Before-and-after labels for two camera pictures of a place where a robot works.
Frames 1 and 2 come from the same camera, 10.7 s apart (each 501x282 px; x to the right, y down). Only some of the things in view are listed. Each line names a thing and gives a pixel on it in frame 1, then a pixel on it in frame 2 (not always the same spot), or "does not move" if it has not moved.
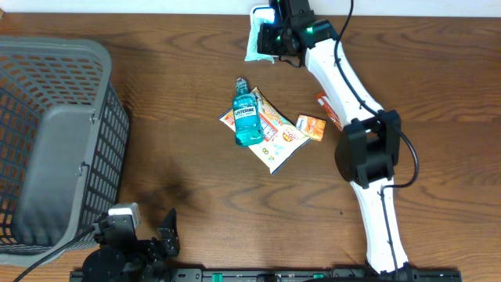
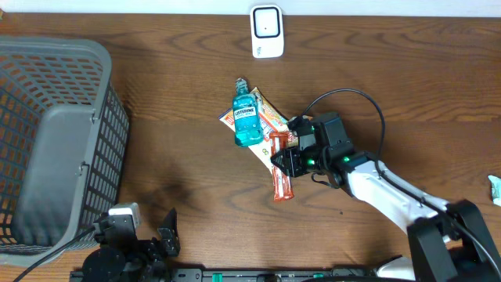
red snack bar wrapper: [328, 106] to [281, 181]
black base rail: [261, 275] does not move
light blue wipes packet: [259, 14] to [495, 188]
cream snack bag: [282, 137] does not move
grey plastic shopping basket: [64, 135] does not move
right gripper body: [273, 41] to [311, 160]
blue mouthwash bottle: [247, 115] does not move
